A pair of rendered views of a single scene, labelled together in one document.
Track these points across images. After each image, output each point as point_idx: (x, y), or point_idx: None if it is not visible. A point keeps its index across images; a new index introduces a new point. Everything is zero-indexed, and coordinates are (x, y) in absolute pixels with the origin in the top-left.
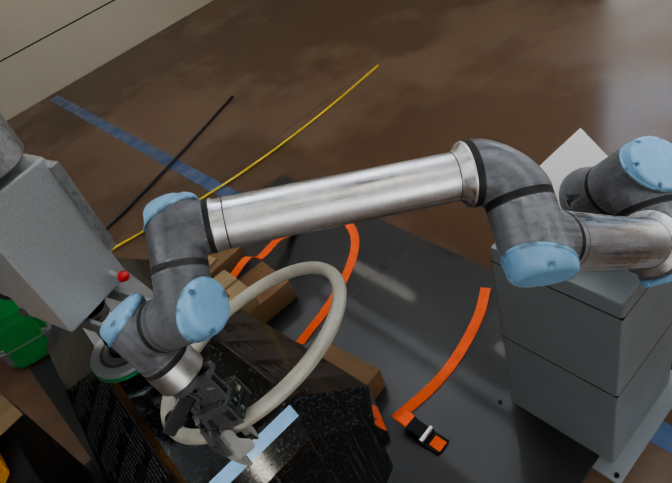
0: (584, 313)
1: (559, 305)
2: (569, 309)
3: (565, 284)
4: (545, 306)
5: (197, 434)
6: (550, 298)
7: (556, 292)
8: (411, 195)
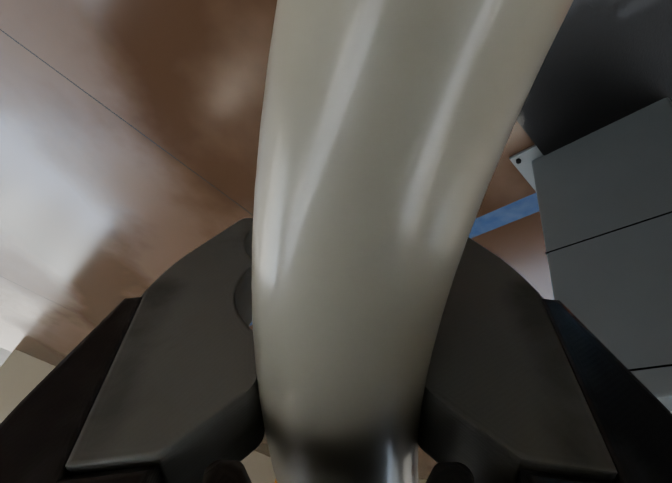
0: (612, 352)
1: (650, 339)
2: (634, 343)
3: (653, 388)
4: (671, 319)
5: (367, 5)
6: (668, 342)
7: (662, 361)
8: None
